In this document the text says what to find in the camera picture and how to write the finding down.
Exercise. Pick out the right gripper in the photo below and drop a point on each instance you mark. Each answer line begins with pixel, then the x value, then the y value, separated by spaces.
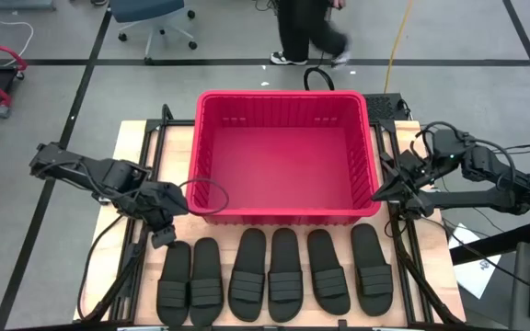
pixel 417 193

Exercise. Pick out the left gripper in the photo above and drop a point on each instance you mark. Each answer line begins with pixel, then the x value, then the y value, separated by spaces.
pixel 168 202

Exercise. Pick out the black slide sandal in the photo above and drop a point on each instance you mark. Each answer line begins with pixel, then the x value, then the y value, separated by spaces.
pixel 374 278
pixel 246 285
pixel 206 294
pixel 173 294
pixel 285 287
pixel 330 280

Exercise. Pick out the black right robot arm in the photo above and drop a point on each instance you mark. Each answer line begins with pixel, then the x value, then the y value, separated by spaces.
pixel 476 198

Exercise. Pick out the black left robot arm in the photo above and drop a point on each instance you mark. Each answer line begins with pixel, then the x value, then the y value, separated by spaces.
pixel 108 174

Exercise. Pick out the red plastic bin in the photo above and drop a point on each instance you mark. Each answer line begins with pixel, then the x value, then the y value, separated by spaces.
pixel 283 165

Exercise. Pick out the black perforated box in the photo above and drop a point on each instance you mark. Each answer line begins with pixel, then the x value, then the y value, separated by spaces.
pixel 380 108

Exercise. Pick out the white paper sheet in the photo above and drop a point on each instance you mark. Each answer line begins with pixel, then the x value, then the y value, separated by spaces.
pixel 476 276

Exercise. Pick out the person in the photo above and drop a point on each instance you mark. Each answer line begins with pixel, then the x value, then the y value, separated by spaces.
pixel 297 27

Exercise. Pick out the blue office chair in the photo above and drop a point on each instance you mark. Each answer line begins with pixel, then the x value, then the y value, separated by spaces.
pixel 143 9

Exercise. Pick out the red cart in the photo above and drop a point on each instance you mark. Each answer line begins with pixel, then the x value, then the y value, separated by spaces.
pixel 3 49

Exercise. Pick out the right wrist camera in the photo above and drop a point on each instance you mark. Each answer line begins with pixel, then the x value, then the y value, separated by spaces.
pixel 412 162

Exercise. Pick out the black aluminium table frame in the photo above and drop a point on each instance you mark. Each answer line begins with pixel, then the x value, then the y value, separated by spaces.
pixel 154 123

